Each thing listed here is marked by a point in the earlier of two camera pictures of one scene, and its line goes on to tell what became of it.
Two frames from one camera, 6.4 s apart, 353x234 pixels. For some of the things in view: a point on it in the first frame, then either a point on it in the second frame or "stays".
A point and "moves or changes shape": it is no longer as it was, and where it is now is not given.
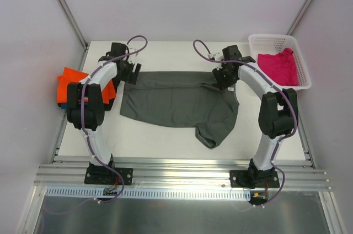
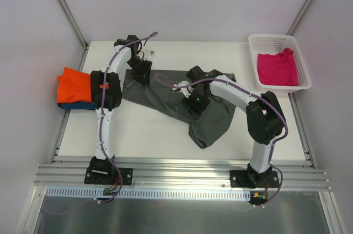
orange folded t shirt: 72,75 stays
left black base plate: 105,176 stays
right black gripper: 223,80 to 194,104
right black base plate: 273,181 stays
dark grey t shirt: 194,99 moves or changes shape
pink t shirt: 281,68 stays
